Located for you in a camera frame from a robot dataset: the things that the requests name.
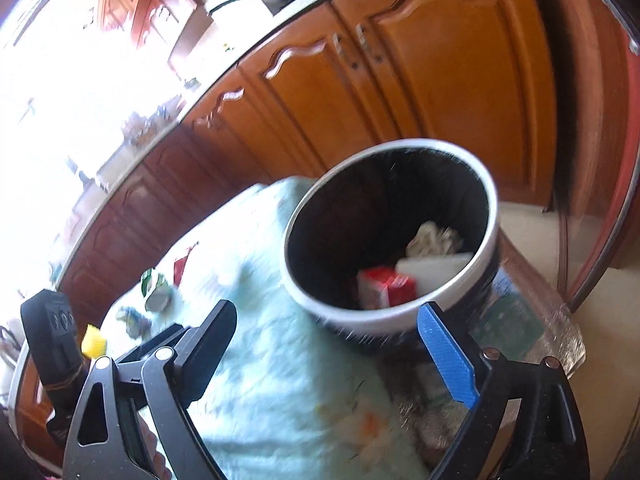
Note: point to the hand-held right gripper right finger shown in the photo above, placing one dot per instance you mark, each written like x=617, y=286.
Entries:
x=447, y=355

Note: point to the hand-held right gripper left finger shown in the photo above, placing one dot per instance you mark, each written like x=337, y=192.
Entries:
x=210, y=350

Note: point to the white foam fruit net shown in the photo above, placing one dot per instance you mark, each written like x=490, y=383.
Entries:
x=435, y=270

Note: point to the red triangular wrapper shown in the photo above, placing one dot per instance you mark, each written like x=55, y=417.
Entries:
x=382, y=285

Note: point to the white tissue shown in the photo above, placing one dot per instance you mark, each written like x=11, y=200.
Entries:
x=432, y=240

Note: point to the black bin with white rim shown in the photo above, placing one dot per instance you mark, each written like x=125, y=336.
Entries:
x=345, y=210

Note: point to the person's left hand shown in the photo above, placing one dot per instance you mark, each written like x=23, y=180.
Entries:
x=152, y=452

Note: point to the yellow foam fruit net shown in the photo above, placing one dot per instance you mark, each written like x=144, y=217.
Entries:
x=94, y=344

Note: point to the light blue floral tablecloth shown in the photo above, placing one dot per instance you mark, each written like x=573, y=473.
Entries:
x=280, y=360

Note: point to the crumpled silver wrapper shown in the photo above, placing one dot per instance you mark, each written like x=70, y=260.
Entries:
x=132, y=320

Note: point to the green round wrapper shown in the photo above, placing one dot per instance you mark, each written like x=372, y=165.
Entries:
x=152, y=290

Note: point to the red wrapper with white label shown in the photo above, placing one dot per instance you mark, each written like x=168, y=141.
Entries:
x=181, y=267

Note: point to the wooden lower cabinets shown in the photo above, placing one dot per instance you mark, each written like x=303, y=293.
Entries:
x=425, y=85

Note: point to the wooden cabinets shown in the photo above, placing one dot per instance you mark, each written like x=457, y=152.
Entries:
x=130, y=0
x=425, y=85

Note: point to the wooden upper cabinets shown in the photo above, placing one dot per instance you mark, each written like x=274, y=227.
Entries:
x=130, y=0

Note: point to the wooden sliding door frame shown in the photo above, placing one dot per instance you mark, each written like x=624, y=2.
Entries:
x=600, y=160

